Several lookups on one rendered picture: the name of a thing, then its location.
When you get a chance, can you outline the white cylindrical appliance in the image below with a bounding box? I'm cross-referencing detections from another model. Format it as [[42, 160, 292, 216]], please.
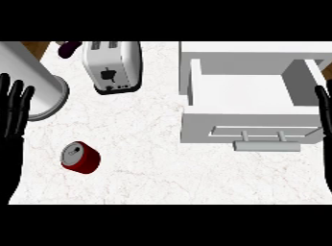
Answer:
[[0, 41, 70, 122]]

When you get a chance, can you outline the white cabinet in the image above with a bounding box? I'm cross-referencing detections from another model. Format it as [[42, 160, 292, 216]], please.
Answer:
[[177, 41, 332, 96]]

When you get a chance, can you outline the white toaster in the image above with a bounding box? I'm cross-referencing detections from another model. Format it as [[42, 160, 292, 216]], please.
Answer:
[[81, 41, 143, 96]]

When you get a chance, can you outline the red can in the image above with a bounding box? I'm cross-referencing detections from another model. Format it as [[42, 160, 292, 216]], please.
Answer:
[[59, 140, 101, 175]]

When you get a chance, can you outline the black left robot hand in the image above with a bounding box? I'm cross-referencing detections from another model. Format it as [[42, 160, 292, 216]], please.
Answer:
[[0, 72, 35, 206]]

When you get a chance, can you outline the grey drawer handle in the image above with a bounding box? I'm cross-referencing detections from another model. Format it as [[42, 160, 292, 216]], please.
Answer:
[[233, 130, 302, 153]]

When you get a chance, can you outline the white open drawer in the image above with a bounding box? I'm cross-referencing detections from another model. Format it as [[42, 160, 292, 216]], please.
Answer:
[[180, 58, 330, 145]]

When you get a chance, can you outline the dark purple eggplant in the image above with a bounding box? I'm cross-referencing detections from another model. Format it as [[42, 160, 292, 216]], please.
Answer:
[[56, 41, 84, 60]]

